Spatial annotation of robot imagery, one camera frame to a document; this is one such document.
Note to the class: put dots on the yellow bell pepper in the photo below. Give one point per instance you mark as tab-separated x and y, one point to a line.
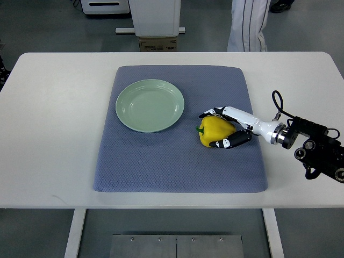
213	129

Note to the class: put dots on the white table right leg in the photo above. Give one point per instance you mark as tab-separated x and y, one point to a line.
273	234

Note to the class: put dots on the black shoe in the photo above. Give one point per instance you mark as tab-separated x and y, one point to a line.
281	6

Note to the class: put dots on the white machine with slot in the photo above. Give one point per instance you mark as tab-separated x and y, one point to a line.
105	7

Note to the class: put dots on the blue-grey quilted mat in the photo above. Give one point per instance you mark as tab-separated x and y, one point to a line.
174	160

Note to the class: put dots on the white pedestal column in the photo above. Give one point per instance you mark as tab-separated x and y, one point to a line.
154	18

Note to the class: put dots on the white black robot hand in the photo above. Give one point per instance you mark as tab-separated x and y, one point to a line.
246	126

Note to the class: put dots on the person in white striped trousers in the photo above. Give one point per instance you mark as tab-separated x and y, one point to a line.
249	18

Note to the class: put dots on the grey metal base plate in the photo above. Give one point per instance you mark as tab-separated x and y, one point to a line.
176	246

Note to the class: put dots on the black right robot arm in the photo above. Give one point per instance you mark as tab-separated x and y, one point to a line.
320	153

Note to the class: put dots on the light green plate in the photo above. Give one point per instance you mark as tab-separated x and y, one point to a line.
150	105

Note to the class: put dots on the white table leg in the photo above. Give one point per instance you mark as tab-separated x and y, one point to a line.
75	233
273	234

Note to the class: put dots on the white table left leg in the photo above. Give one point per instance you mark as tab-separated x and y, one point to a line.
75	233

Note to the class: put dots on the brown cardboard box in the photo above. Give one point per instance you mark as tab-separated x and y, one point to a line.
159	44

